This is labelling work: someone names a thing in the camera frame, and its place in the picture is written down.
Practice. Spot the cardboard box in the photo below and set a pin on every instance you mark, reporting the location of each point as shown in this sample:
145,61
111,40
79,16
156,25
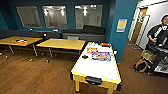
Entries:
147,55

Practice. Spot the red yellow board game box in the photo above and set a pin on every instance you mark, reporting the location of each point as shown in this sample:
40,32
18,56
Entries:
92,50

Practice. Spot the grey sofa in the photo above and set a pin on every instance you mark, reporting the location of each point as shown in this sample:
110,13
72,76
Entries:
83,38

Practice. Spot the white gaming table yellow frame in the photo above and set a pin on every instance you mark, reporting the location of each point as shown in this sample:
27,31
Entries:
96,70

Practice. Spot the wooden table with red item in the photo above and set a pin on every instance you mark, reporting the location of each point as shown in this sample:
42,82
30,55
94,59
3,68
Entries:
13,40

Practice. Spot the small black bowl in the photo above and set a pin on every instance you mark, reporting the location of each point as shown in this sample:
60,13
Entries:
85,57

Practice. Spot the black cushion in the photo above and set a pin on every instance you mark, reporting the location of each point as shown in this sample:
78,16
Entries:
93,29

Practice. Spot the black wheeled cart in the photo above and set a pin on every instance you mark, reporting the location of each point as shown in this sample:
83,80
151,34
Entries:
160,58

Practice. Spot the narrow wall window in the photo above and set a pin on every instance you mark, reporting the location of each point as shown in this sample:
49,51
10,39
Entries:
28,16

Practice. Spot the large wooden table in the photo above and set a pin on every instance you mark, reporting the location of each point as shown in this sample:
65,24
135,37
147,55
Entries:
61,44

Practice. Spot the red orange item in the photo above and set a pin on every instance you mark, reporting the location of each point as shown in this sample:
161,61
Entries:
21,41

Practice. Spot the wall window with light reflections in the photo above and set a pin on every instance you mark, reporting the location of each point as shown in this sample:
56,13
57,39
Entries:
54,16

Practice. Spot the wide wall window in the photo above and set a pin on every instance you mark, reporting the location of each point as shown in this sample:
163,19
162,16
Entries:
88,16

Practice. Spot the dark low bench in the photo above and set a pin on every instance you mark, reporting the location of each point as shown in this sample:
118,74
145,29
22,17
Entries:
30,34

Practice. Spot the person in black shirt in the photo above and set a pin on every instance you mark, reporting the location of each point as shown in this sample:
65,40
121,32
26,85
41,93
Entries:
158,33

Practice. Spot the yellow poster blue frame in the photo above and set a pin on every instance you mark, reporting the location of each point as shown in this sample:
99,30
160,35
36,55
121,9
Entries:
121,25

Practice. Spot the red black item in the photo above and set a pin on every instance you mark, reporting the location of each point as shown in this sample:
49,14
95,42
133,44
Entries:
106,44

